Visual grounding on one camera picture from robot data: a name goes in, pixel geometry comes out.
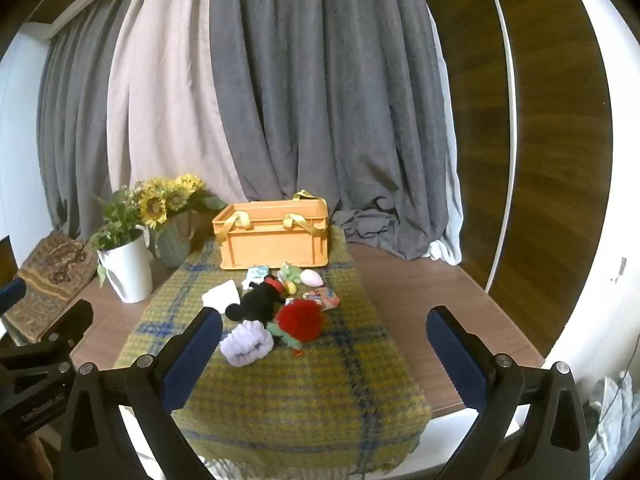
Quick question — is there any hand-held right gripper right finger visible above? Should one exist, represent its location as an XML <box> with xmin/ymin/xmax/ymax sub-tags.
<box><xmin>426</xmin><ymin>305</ymin><xmax>591</xmax><ymax>480</ymax></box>

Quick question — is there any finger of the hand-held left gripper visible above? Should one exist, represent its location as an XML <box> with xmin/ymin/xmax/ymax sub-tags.
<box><xmin>47</xmin><ymin>300</ymin><xmax>95</xmax><ymax>361</ymax></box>
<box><xmin>0</xmin><ymin>278</ymin><xmax>27</xmax><ymax>315</ymax></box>

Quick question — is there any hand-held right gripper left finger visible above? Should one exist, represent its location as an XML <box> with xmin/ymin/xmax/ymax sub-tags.
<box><xmin>59</xmin><ymin>305</ymin><xmax>224</xmax><ymax>480</ymax></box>

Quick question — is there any white tissue cloth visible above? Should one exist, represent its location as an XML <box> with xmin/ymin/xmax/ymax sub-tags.
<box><xmin>202</xmin><ymin>280</ymin><xmax>244</xmax><ymax>314</ymax></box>

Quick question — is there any black plush mouse toy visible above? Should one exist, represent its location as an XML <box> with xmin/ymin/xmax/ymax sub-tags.
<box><xmin>225</xmin><ymin>276</ymin><xmax>287</xmax><ymax>322</ymax></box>

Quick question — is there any red pompom flower toy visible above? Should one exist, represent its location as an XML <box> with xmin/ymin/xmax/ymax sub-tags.
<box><xmin>266</xmin><ymin>298</ymin><xmax>327</xmax><ymax>357</ymax></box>

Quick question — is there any orange plastic crate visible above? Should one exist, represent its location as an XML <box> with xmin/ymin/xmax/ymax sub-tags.
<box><xmin>212</xmin><ymin>191</ymin><xmax>331</xmax><ymax>272</ymax></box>

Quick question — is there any patterned woven cushion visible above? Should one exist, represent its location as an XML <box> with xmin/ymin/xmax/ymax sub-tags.
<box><xmin>2</xmin><ymin>232</ymin><xmax>99</xmax><ymax>344</ymax></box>

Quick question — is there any lavender fluffy scrunchie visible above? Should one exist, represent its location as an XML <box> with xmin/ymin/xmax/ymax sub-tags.
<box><xmin>220</xmin><ymin>321</ymin><xmax>275</xmax><ymax>369</ymax></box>

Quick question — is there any white plant pot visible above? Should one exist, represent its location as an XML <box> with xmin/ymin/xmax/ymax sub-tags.
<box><xmin>97</xmin><ymin>230</ymin><xmax>154</xmax><ymax>304</ymax></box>

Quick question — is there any blue and white packet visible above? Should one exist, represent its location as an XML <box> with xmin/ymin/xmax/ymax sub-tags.
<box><xmin>245</xmin><ymin>266</ymin><xmax>271</xmax><ymax>291</ymax></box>

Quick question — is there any green leafy plant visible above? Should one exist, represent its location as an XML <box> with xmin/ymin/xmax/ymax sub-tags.
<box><xmin>87</xmin><ymin>186</ymin><xmax>151</xmax><ymax>288</ymax></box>

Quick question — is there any green ribbed vase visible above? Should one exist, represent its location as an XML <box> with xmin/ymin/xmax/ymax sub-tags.
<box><xmin>155</xmin><ymin>210</ymin><xmax>197</xmax><ymax>267</ymax></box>

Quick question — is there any yellow plaid blanket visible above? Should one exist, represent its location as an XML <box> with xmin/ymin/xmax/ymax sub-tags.
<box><xmin>114</xmin><ymin>225</ymin><xmax>434</xmax><ymax>477</ymax></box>

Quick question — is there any green frog toy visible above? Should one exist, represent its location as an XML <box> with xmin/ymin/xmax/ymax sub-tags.
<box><xmin>276</xmin><ymin>261</ymin><xmax>304</xmax><ymax>295</ymax></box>

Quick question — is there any white sheer curtain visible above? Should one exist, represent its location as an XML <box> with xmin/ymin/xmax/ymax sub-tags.
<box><xmin>426</xmin><ymin>7</ymin><xmax>464</xmax><ymax>267</ymax></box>

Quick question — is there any orange printed packet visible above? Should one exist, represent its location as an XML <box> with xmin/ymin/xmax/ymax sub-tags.
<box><xmin>305</xmin><ymin>287</ymin><xmax>341</xmax><ymax>312</ymax></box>

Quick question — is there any sunflower bouquet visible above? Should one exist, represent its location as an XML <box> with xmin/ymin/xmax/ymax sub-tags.
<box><xmin>137</xmin><ymin>174</ymin><xmax>228</xmax><ymax>234</ymax></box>

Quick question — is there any crumpled white cloth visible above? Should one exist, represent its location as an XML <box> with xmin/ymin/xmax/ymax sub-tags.
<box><xmin>587</xmin><ymin>370</ymin><xmax>640</xmax><ymax>480</ymax></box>

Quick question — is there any grey curtain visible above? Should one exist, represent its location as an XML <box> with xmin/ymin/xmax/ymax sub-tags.
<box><xmin>209</xmin><ymin>0</ymin><xmax>453</xmax><ymax>262</ymax></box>
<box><xmin>37</xmin><ymin>22</ymin><xmax>133</xmax><ymax>242</ymax></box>

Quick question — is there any beige curtain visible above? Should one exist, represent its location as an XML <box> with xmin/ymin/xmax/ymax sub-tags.
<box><xmin>106</xmin><ymin>0</ymin><xmax>251</xmax><ymax>207</ymax></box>

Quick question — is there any dark wooden wardrobe door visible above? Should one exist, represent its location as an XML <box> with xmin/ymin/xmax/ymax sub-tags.
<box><xmin>417</xmin><ymin>0</ymin><xmax>614</xmax><ymax>357</ymax></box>

